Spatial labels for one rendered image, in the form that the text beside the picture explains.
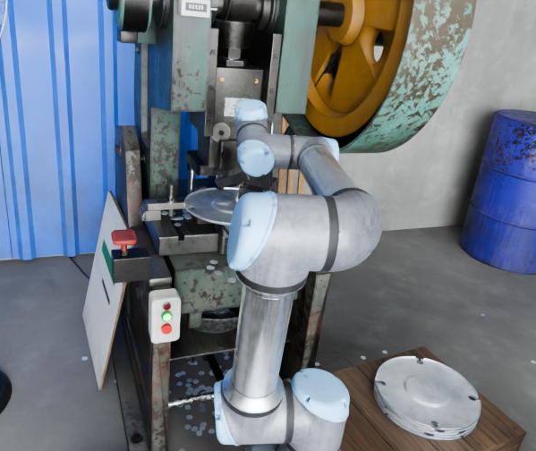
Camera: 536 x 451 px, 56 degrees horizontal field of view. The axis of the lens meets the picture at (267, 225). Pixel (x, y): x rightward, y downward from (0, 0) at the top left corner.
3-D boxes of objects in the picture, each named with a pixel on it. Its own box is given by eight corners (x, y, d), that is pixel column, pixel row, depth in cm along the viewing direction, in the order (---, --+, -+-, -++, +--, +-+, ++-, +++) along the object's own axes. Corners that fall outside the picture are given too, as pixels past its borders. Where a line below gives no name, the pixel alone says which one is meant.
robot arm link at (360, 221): (418, 218, 72) (335, 125, 115) (344, 216, 70) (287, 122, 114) (400, 288, 77) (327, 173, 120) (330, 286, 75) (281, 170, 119)
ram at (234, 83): (260, 170, 150) (271, 66, 138) (211, 172, 144) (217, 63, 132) (242, 153, 164) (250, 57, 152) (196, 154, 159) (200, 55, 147)
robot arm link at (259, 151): (293, 150, 106) (287, 123, 114) (240, 147, 104) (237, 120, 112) (287, 181, 111) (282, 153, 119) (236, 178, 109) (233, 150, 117)
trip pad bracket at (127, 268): (150, 316, 141) (151, 252, 133) (114, 320, 137) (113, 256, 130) (147, 304, 146) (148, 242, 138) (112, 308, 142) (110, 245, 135)
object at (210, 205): (174, 191, 158) (174, 188, 158) (261, 188, 169) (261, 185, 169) (197, 229, 134) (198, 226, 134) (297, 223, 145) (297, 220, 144)
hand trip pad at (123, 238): (137, 265, 133) (137, 239, 130) (114, 268, 130) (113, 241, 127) (133, 253, 138) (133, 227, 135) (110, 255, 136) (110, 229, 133)
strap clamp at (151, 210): (196, 217, 159) (198, 187, 155) (141, 221, 153) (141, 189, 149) (191, 210, 164) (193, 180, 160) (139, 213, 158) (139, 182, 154)
